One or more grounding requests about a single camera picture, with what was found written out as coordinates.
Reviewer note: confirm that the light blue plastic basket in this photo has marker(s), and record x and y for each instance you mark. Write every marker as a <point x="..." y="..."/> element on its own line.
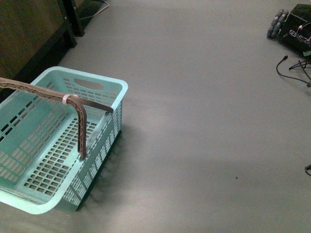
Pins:
<point x="40" y="166"/>

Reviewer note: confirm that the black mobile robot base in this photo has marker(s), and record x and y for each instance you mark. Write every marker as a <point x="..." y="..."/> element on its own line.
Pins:
<point x="296" y="29"/>

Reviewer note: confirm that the dark wooden cabinet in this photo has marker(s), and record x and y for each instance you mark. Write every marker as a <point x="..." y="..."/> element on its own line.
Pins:
<point x="30" y="28"/>

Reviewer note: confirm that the grey roller wheel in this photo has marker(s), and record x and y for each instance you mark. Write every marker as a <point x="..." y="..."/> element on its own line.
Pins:
<point x="277" y="23"/>

